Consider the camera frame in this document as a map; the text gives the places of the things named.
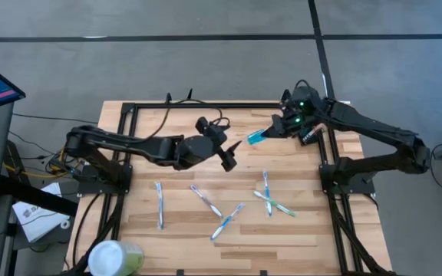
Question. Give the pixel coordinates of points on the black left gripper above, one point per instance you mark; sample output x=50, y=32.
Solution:
x=198, y=149

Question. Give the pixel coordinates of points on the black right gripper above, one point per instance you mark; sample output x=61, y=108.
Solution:
x=303, y=109

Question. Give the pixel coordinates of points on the teal bottle white cap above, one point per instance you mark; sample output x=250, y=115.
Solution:
x=256, y=137

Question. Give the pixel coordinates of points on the orange white toothbrush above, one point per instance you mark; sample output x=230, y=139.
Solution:
x=316, y=131

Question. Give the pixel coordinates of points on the blue white toothbrush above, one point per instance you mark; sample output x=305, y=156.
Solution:
x=160, y=205
x=226, y=222
x=267, y=193

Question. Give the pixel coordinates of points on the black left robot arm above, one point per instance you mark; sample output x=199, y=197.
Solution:
x=129, y=143

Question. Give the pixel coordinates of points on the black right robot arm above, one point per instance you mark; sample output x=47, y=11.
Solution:
x=374, y=126

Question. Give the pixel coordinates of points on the green white wrapped toothbrush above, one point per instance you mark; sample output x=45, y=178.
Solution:
x=276, y=204

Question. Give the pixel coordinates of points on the black edge clamp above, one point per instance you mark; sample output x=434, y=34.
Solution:
x=180, y=273
x=263, y=273

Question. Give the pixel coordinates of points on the white green wipes canister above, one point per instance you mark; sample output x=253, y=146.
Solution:
x=113, y=258

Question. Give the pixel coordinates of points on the white tape roll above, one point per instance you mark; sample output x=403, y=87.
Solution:
x=65, y=223

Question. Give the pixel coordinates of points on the black cart leg beam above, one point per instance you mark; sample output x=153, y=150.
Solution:
x=37, y=197

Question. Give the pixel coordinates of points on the white paper box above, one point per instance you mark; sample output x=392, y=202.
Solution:
x=38, y=216

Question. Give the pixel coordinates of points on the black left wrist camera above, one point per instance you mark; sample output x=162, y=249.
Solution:
x=202, y=123

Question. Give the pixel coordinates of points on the black aluminium table frame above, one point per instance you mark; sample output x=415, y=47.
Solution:
x=205, y=105

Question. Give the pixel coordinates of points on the black pointed frame bracket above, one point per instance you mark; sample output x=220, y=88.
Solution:
x=169, y=98
x=189, y=94

